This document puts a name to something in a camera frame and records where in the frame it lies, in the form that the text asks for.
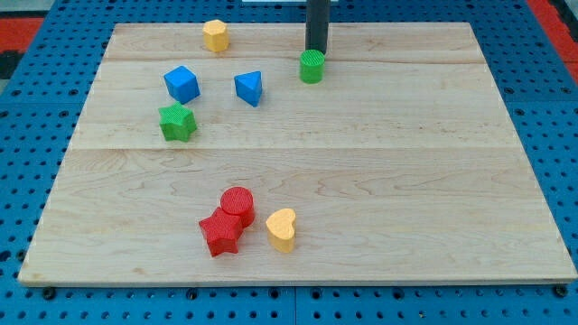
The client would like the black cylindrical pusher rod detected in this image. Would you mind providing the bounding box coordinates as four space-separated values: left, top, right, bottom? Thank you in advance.
305 0 331 54

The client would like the green star block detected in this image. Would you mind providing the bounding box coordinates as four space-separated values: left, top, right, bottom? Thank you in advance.
158 101 197 142

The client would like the red star block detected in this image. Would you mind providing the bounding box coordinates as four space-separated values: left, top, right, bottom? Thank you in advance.
199 207 244 257

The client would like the green cylinder block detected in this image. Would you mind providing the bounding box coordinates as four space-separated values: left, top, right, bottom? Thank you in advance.
299 50 325 84

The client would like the blue triangular prism block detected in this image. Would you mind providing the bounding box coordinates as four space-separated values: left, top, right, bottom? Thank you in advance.
234 70 263 107

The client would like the yellow hexagon block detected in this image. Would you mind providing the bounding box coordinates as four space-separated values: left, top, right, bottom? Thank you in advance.
202 20 229 52

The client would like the blue cube block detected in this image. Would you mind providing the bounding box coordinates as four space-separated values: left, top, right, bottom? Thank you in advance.
163 66 200 104

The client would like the light wooden board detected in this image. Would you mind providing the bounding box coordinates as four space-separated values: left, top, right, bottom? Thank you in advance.
18 23 577 287

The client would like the red cylinder block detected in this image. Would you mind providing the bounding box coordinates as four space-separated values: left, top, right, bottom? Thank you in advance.
220 186 256 228

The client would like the yellow heart block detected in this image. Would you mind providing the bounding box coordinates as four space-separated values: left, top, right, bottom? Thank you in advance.
266 208 296 253

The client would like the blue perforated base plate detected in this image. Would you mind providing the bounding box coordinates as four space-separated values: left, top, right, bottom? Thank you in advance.
1 1 577 324

